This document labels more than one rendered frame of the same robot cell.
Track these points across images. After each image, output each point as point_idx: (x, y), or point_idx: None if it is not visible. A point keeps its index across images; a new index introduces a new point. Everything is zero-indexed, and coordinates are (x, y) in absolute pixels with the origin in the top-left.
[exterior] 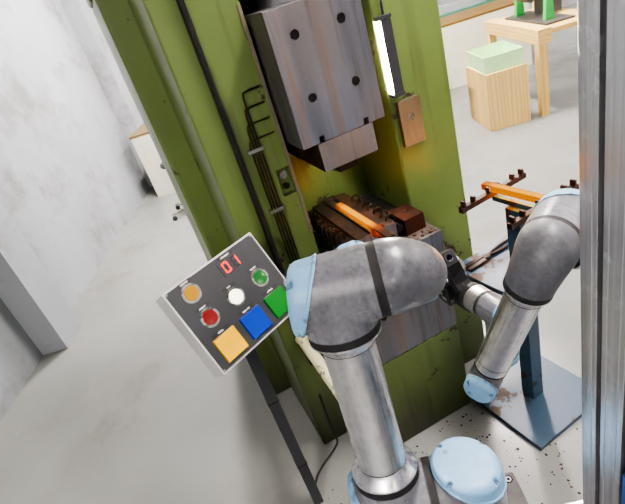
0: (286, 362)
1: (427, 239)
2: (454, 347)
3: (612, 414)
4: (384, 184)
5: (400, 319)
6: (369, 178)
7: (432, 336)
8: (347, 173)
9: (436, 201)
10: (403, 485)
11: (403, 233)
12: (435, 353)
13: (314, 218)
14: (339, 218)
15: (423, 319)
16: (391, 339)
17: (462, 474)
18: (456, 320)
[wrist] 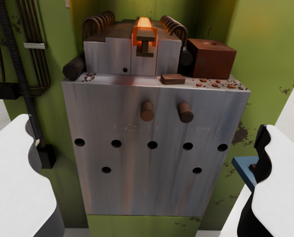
0: None
1: (219, 95)
2: (186, 234)
3: None
4: (208, 26)
5: (130, 181)
6: (198, 23)
7: (165, 215)
8: (179, 6)
9: (259, 66)
10: None
11: (190, 73)
12: (162, 230)
13: (112, 23)
14: (128, 25)
15: (162, 195)
16: (110, 196)
17: None
18: (203, 213)
